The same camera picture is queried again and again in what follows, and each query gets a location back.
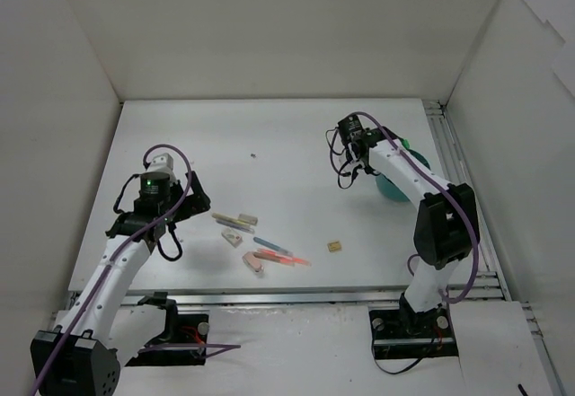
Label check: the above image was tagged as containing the yellow slim pen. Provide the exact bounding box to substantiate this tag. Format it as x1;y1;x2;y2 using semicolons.
211;212;252;228

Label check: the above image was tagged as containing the blue slim pen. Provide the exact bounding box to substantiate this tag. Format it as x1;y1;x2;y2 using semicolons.
253;236;293;256

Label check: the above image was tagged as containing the orange pink slim pen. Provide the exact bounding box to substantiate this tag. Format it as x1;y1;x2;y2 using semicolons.
252;251;294;265

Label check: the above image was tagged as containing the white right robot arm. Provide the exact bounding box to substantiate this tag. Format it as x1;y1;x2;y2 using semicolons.
330;111;481;335

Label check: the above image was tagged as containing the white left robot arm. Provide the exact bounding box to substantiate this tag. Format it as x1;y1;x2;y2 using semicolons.
31;170;210;395

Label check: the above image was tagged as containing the purple slim pen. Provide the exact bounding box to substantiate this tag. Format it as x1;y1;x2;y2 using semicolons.
215;219;255;234

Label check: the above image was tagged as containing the white staples box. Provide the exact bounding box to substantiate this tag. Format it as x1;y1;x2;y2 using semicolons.
221;227;243;248

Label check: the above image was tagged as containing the grey white eraser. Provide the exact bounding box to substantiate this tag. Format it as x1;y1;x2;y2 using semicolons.
238;214;258;225

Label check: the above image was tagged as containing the teal round pen holder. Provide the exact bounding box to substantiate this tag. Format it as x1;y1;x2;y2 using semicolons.
376;149;430;203

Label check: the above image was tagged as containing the small yellow eraser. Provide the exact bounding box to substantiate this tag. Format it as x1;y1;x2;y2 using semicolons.
327;241;342;252

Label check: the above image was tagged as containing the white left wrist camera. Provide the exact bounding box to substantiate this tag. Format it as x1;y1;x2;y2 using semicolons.
146;153;176;182

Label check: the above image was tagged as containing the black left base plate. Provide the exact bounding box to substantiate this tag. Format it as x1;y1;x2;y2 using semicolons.
127;313;209;367

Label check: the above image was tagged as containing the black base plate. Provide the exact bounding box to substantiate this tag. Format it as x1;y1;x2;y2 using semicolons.
127;313;209;367
368;307;459;360

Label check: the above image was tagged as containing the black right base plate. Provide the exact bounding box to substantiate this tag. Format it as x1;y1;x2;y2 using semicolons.
368;307;459;360

